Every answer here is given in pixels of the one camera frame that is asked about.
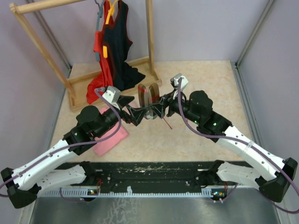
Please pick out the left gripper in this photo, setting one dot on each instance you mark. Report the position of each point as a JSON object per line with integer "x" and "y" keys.
{"x": 136, "y": 114}

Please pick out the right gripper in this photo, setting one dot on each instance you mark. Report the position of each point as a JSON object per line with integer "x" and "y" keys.
{"x": 167, "y": 100}

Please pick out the brown glasses case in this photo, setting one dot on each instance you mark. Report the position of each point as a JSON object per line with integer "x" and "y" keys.
{"x": 148, "y": 95}

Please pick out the pink shirt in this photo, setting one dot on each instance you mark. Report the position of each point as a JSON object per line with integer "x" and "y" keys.
{"x": 103, "y": 147}

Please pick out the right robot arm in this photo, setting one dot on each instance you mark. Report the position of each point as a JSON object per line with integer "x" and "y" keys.
{"x": 269, "y": 174}

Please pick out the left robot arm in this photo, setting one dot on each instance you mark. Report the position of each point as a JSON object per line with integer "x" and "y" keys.
{"x": 26, "y": 183}

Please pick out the red tank top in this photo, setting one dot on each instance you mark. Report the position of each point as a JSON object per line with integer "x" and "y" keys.
{"x": 103, "y": 77}

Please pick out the wooden clothes rack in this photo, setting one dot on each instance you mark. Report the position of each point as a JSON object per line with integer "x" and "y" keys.
{"x": 77, "y": 86}

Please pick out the black tank top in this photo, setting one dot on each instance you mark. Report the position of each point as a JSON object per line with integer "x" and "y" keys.
{"x": 118, "y": 44}

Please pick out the yellow hanger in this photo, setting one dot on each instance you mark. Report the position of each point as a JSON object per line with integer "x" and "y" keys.
{"x": 110, "y": 12}

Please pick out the grey-blue hanger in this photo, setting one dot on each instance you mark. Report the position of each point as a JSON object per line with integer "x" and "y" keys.
{"x": 97, "y": 30}

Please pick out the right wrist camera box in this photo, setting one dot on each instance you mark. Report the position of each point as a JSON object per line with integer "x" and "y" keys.
{"x": 179, "y": 80}

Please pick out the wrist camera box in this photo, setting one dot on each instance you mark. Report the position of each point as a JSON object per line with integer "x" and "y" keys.
{"x": 179, "y": 80}
{"x": 109, "y": 93}

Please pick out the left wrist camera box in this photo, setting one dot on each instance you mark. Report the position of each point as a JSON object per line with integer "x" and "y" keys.
{"x": 109, "y": 93}

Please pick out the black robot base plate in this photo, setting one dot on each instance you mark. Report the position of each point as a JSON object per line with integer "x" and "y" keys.
{"x": 154, "y": 177}

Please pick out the white cable duct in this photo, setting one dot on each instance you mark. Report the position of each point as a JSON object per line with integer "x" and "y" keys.
{"x": 91, "y": 193}

